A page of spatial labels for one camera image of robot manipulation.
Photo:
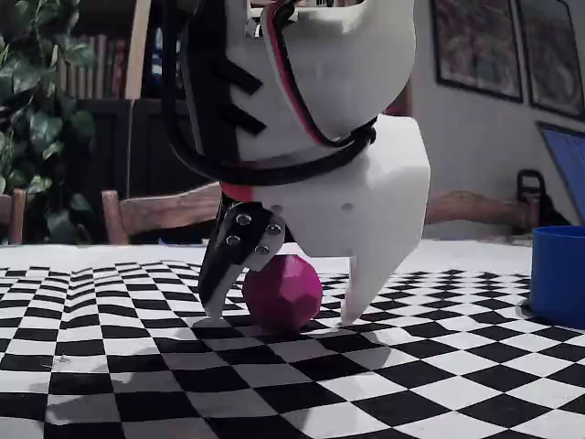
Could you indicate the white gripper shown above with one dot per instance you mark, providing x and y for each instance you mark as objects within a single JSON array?
[{"x": 381, "y": 192}]

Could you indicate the pink faceted ball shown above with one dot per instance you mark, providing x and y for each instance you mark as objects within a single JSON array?
[{"x": 288, "y": 292}]

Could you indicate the blue round box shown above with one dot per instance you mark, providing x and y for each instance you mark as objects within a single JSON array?
[{"x": 560, "y": 274}]

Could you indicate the black white checkered mat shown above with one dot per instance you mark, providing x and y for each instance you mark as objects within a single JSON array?
[{"x": 411, "y": 388}]

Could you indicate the black cabinet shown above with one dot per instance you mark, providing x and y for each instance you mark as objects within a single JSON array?
[{"x": 137, "y": 146}]

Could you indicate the blue starry night picture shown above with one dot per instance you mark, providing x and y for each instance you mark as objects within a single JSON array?
[{"x": 160, "y": 50}]

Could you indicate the black framed picture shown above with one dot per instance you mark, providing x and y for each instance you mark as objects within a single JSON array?
[
  {"x": 475, "y": 46},
  {"x": 553, "y": 50}
]

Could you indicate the light wooden bookshelf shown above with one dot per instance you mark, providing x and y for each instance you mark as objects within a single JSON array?
[{"x": 137, "y": 46}]

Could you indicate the open laptop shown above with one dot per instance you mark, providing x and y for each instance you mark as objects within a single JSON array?
[{"x": 571, "y": 174}]

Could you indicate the row of striped books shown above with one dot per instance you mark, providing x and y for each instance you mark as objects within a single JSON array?
[{"x": 91, "y": 68}]

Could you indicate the green leafy plant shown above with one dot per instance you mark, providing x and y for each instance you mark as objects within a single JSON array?
[{"x": 36, "y": 128}]

